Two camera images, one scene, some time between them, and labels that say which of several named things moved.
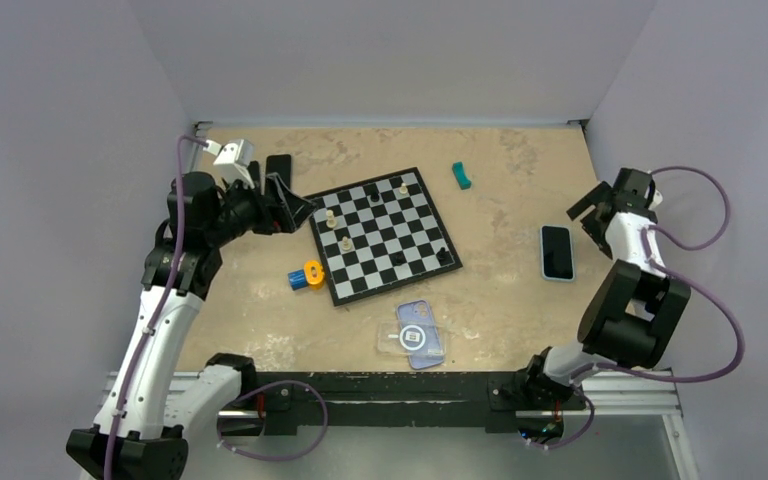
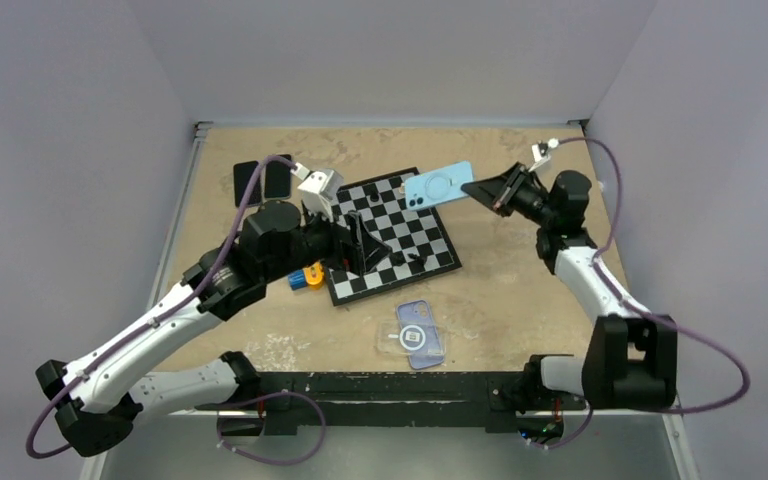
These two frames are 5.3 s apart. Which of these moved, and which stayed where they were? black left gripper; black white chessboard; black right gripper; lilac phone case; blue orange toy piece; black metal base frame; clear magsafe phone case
Moved: black right gripper; black left gripper
Stayed: clear magsafe phone case; black metal base frame; black white chessboard; blue orange toy piece; lilac phone case
